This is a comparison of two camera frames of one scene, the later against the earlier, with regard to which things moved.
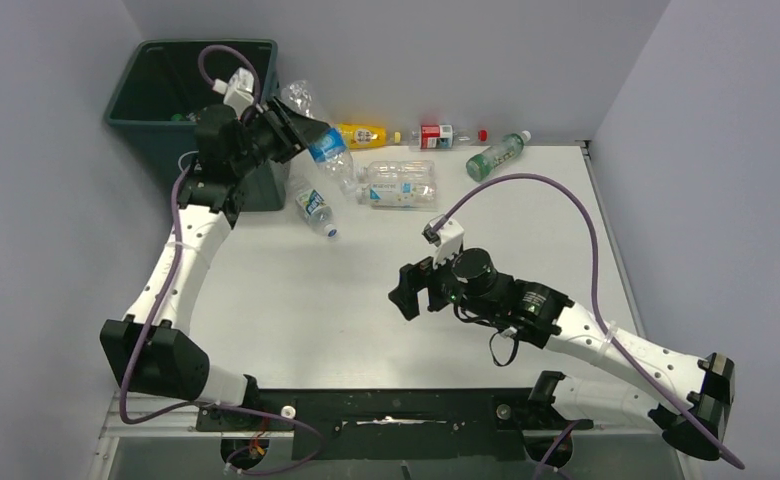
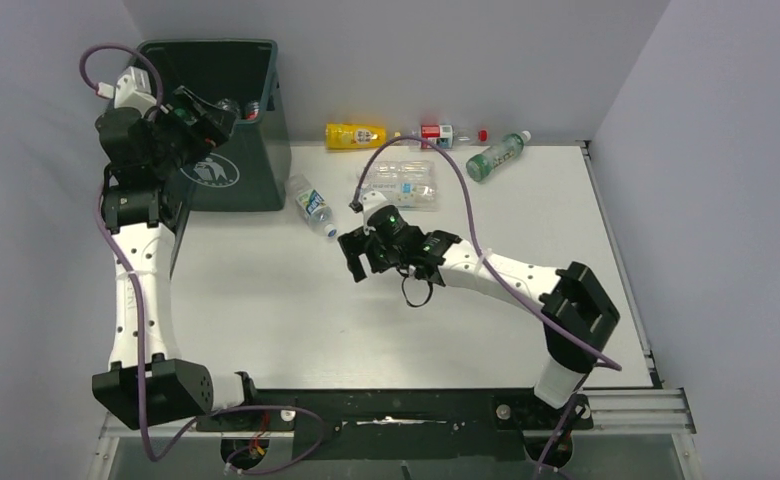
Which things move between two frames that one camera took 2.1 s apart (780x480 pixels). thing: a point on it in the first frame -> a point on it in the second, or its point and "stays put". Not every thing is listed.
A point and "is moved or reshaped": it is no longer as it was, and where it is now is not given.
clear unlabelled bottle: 398,171 stays put
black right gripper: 414,278 -> 354,243
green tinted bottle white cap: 480,165 stays put
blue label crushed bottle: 330,147 is moved or reshaped
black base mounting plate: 394,423 stays put
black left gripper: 293,133 -> 211,131
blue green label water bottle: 312,203 stays put
